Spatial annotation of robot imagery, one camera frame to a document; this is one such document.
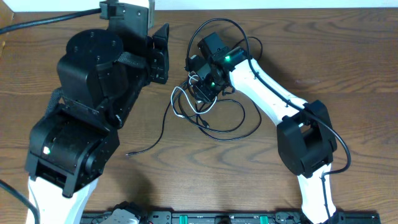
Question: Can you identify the thin black cable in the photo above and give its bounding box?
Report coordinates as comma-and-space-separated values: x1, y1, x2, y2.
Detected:
126, 80, 190, 156

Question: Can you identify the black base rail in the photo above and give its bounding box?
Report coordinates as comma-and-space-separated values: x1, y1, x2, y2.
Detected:
79, 201, 381, 224

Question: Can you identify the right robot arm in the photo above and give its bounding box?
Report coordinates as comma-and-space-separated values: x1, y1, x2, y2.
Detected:
189, 33, 337, 223

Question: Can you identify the white usb cable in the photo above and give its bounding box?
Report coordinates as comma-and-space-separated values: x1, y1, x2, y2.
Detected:
170, 73, 218, 118

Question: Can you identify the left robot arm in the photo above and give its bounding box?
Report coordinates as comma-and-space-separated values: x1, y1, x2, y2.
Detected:
25, 24, 169, 223

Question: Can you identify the thick black cable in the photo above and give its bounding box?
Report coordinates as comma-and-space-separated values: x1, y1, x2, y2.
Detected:
170, 36, 264, 142

